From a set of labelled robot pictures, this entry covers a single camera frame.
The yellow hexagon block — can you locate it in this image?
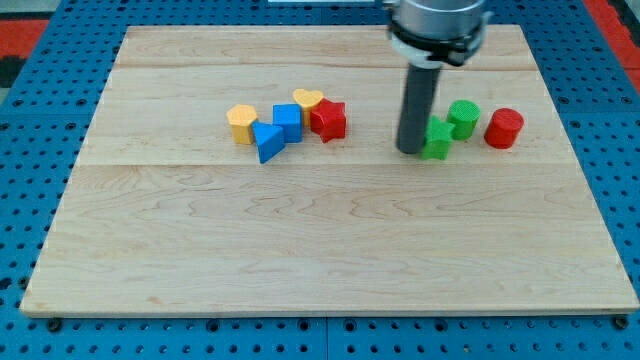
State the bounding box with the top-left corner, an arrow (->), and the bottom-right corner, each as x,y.
226,104 -> 258,145

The yellow heart block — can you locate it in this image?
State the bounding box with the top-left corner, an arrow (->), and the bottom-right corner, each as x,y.
292,88 -> 324,127

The red cylinder block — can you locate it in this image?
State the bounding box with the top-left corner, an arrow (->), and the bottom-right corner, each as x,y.
484,108 -> 524,149

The blue cube block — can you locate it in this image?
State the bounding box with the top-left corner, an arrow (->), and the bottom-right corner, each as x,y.
272,104 -> 303,143

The green star block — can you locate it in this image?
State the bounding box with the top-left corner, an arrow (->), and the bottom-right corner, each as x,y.
421,115 -> 454,160

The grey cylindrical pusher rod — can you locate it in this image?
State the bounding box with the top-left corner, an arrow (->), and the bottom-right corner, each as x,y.
396,64 -> 440,154

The red star block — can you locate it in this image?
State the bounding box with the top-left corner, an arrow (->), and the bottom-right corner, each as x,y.
310,99 -> 347,143

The light wooden board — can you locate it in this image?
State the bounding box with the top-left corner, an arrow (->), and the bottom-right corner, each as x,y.
21,25 -> 639,318

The blue triangle block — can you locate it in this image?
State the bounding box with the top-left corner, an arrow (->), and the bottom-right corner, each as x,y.
252,122 -> 285,164

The green cylinder block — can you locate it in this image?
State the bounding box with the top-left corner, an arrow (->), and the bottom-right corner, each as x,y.
446,100 -> 481,140

